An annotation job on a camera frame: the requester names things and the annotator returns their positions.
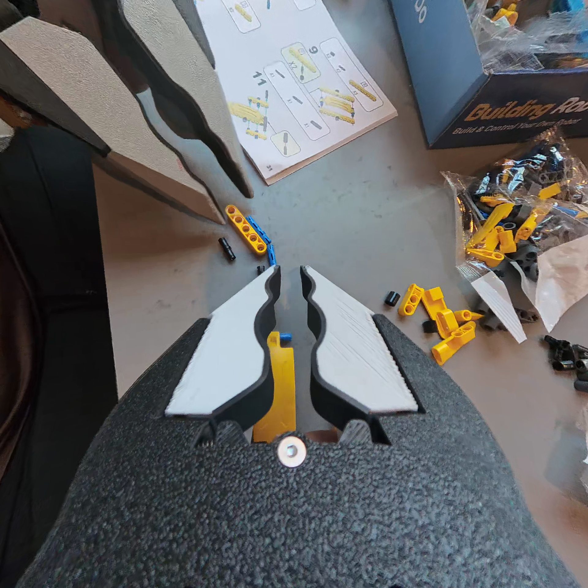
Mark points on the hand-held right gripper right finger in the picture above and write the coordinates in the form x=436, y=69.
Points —
x=363, y=363

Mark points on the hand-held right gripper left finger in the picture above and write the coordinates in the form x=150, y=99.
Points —
x=216, y=367

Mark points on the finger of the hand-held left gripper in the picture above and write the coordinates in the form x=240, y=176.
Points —
x=183, y=59
x=69, y=82

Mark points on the yellow curved panel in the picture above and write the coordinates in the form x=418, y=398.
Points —
x=280, y=390

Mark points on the grey desk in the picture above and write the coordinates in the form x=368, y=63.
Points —
x=344, y=220

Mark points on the black bushing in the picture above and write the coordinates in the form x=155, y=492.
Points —
x=392, y=297
x=428, y=327

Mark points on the short yellow two-hole beam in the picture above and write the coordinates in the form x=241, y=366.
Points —
x=410, y=299

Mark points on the yellow angled brick assembly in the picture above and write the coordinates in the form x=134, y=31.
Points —
x=443, y=317

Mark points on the instruction booklet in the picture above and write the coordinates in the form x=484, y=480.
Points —
x=298, y=69

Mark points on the blue pin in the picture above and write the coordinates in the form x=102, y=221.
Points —
x=272, y=255
x=262, y=234

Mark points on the grey brick connector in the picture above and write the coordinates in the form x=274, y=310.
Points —
x=496, y=317

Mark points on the yellow five-hole beam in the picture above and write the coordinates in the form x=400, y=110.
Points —
x=246, y=228

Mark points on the person's dark trousers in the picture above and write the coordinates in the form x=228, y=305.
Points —
x=55, y=275

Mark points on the clear bag of yellow parts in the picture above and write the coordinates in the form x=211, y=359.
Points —
x=505, y=220

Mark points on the person's brown shirt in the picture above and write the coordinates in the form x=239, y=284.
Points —
x=13, y=344

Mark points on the blue cardboard kit box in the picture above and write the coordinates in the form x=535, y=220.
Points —
x=441, y=69

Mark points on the plastic bags of brick parts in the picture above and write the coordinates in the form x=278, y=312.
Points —
x=528, y=32

